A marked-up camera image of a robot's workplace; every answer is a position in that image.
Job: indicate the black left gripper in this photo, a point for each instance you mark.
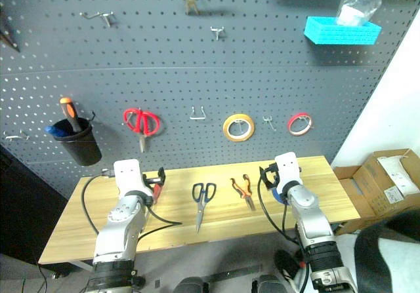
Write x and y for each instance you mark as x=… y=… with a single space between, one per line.
x=149 y=189

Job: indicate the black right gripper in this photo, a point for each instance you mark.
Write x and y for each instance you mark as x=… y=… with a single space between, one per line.
x=275 y=179

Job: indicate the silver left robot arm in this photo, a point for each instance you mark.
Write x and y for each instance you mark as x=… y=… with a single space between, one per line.
x=119 y=224

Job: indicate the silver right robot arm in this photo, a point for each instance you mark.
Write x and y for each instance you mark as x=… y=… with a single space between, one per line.
x=311 y=221

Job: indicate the grey pegboard wall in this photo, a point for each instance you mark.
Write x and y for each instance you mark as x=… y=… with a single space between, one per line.
x=183 y=76

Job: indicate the short metal hook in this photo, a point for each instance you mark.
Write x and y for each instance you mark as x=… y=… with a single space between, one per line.
x=269 y=122
x=217 y=32

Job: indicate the yellow tape roll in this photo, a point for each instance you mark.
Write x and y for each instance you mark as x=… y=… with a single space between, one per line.
x=238 y=127

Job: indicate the red tape roll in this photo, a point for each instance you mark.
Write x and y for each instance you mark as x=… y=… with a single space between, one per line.
x=299 y=124

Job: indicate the wooden table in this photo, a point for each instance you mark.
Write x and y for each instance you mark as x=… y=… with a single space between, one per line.
x=223 y=221

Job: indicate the black plastic cup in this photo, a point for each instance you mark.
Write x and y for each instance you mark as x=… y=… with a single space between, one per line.
x=78 y=144

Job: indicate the open small cardboard box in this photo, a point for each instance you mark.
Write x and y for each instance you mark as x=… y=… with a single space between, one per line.
x=352 y=194

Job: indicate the dark metal bar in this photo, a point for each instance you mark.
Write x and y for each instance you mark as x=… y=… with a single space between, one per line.
x=233 y=275

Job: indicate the dark rounded shape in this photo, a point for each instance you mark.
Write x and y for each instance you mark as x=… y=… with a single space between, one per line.
x=267 y=284
x=189 y=285

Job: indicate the large cardboard box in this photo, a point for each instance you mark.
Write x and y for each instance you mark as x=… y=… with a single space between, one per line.
x=387 y=188

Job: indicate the white plastic packet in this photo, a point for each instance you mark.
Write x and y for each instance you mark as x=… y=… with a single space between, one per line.
x=395 y=173

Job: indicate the flat metal loop hook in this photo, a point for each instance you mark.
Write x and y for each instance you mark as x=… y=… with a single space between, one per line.
x=16 y=135

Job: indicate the black and white fabric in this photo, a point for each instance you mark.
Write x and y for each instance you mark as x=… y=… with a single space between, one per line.
x=390 y=257

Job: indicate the cyan plastic basket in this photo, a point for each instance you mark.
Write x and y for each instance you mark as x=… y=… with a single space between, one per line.
x=341 y=32

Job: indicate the long double metal hook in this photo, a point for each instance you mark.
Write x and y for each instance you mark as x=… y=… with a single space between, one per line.
x=103 y=17

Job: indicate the clear bag with white roll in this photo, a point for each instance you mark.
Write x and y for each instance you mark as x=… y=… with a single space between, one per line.
x=356 y=4

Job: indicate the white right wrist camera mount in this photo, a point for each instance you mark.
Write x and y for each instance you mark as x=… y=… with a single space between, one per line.
x=288 y=168

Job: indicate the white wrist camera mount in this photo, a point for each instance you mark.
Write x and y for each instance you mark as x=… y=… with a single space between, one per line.
x=288 y=168
x=128 y=176

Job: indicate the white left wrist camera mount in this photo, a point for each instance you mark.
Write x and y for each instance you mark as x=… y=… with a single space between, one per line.
x=128 y=176

